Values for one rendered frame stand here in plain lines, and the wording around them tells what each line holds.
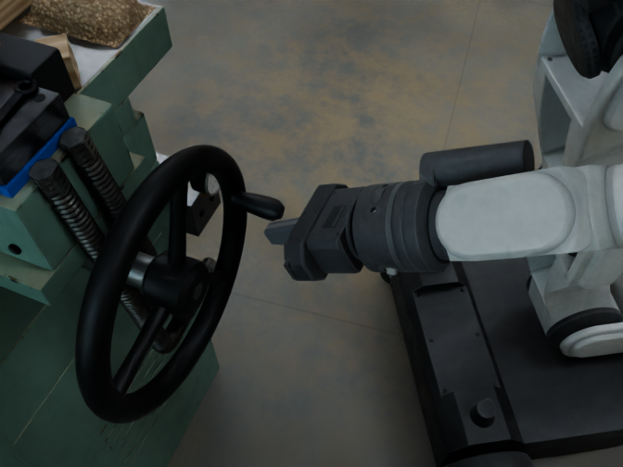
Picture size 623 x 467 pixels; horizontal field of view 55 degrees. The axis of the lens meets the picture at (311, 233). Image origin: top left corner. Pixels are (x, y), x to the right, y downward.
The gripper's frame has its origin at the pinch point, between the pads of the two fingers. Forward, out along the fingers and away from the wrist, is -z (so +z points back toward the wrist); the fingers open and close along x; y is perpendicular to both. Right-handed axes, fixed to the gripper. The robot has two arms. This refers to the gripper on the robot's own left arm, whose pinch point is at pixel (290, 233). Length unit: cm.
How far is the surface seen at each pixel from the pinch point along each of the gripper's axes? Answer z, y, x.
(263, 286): -62, -55, 37
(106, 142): -6.8, 19.4, -6.8
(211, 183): -23.5, -1.9, 13.5
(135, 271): -8.6, 7.7, -12.6
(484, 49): -35, -65, 158
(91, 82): -16.8, 21.7, 2.8
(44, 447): -35.4, -12.3, -26.1
